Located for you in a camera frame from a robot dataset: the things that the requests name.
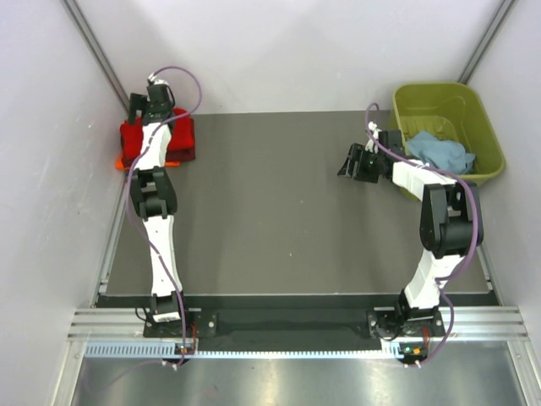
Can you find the right aluminium corner post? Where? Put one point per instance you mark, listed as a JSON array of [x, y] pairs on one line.
[[496, 22]]

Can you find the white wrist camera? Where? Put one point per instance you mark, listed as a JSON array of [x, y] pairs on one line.
[[154, 78], [372, 145]]

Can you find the olive green plastic bin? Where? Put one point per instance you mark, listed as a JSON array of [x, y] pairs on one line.
[[449, 111]]

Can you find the aluminium corner post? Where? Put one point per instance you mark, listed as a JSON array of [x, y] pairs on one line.
[[496, 22], [77, 15]]

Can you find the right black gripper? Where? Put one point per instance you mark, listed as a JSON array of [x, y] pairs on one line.
[[357, 154]]

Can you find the grey slotted cable duct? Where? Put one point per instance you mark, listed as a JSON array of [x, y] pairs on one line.
[[171, 350]]

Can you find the light blue t shirt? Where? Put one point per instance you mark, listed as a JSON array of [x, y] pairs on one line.
[[446, 155]]

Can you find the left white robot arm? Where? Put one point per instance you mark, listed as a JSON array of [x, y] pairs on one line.
[[155, 202]]

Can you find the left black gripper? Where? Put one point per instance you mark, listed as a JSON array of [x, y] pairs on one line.
[[138, 102]]

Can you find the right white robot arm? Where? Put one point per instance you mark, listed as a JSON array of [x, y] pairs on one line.
[[450, 227]]

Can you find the folded maroon t shirt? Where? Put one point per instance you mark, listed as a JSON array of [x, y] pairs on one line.
[[175, 157]]

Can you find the aluminium frame rail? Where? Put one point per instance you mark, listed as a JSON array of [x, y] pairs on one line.
[[464, 324]]

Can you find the left aluminium corner post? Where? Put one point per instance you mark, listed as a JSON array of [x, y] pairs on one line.
[[77, 15]]

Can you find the folded orange t shirt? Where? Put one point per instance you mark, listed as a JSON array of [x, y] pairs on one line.
[[123, 164]]

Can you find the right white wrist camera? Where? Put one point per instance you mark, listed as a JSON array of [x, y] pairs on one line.
[[372, 145]]

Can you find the red t shirt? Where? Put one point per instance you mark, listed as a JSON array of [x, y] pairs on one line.
[[131, 136]]

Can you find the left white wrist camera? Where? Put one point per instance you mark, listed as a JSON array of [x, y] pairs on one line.
[[154, 78]]

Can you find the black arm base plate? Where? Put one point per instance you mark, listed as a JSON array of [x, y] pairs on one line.
[[360, 322]]

